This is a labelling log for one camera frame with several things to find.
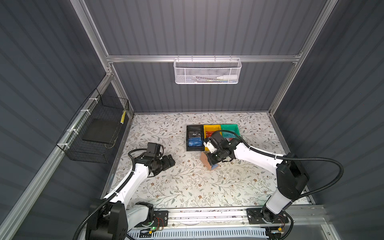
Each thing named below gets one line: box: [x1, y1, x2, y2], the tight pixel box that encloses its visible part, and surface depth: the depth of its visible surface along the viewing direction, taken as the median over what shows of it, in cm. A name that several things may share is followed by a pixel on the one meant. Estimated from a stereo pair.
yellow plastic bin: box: [203, 124, 222, 140], surface depth 104 cm
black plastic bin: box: [186, 125, 205, 151], surface depth 107 cm
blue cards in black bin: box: [188, 137, 203, 147], surface depth 103 cm
